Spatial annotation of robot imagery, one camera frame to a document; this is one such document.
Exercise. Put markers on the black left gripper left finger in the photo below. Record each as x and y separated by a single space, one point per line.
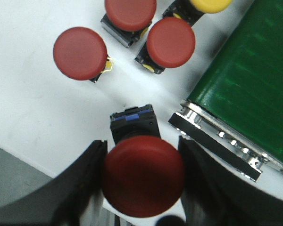
73 198

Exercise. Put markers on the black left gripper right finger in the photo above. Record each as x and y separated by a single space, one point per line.
213 196

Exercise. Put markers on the red mushroom push button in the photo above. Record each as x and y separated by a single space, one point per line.
128 20
170 44
143 175
81 54

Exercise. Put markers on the green conveyor belt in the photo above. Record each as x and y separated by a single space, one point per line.
243 86

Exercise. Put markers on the yellow mushroom push button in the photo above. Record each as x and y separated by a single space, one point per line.
192 10

